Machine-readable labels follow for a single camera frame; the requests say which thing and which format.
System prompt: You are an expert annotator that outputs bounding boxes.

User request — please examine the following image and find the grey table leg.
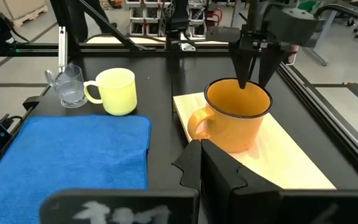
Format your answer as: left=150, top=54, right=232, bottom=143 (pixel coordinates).
left=306, top=18, right=339, bottom=67

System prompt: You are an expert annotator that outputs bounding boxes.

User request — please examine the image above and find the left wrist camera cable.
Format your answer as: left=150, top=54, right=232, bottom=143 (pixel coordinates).
left=313, top=2, right=358, bottom=26

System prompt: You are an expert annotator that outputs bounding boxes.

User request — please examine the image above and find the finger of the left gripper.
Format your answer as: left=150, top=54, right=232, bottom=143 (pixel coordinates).
left=257, top=48, right=289, bottom=89
left=228, top=42, right=258, bottom=90

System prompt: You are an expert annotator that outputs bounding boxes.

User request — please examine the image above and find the clear glass mug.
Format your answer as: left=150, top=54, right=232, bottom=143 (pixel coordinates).
left=44, top=63, right=88, bottom=109

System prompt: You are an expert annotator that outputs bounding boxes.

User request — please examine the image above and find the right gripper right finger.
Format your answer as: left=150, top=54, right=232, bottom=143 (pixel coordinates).
left=200, top=139, right=358, bottom=224

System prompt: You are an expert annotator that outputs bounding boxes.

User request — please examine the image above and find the white storage bin rack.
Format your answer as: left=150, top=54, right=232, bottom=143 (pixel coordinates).
left=125, top=0, right=219, bottom=39

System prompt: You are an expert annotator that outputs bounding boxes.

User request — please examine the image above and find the black table camera cable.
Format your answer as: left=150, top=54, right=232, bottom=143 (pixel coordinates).
left=0, top=114, right=24, bottom=126

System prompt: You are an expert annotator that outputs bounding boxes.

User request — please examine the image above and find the silver metal bracket strip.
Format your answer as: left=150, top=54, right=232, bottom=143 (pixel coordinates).
left=57, top=26, right=68, bottom=73

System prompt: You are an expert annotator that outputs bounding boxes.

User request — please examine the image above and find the pale yellow-green mug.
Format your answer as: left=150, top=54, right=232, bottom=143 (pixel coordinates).
left=83, top=67, right=138, bottom=117

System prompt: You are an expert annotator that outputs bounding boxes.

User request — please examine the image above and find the light wooden shelf board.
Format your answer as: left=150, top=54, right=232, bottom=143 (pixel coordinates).
left=172, top=91, right=337, bottom=190

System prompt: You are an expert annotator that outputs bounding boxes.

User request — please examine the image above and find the blue microfibre cloth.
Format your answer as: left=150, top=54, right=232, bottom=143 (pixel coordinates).
left=0, top=114, right=152, bottom=224

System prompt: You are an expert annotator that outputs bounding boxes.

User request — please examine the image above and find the wooden pallet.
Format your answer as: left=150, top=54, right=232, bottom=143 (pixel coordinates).
left=0, top=4, right=48, bottom=43

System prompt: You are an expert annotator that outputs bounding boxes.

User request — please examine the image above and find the person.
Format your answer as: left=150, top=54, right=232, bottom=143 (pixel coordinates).
left=68, top=0, right=118, bottom=35

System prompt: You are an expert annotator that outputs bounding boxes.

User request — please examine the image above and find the black aluminium rig frame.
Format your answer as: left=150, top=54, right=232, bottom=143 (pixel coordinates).
left=0, top=0, right=358, bottom=178

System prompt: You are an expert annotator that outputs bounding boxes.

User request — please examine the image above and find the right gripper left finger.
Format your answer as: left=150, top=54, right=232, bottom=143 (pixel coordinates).
left=39, top=139, right=202, bottom=224

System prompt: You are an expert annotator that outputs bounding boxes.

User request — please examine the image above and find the orange speckled mug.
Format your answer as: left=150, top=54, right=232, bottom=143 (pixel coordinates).
left=187, top=77, right=273, bottom=154

